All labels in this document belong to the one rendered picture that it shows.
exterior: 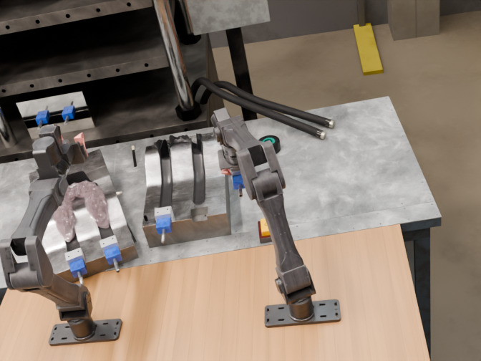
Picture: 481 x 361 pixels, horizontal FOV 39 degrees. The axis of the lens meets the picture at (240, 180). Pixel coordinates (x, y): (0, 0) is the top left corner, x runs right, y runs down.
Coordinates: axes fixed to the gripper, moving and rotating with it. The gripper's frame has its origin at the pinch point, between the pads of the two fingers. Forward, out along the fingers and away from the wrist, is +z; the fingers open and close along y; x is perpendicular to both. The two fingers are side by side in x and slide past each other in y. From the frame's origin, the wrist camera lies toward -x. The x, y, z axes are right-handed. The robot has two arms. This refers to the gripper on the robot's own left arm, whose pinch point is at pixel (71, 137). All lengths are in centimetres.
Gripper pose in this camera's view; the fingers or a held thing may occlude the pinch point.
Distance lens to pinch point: 199.4
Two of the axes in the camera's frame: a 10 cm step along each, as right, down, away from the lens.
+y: -9.8, 1.1, 1.3
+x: 1.7, 8.0, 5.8
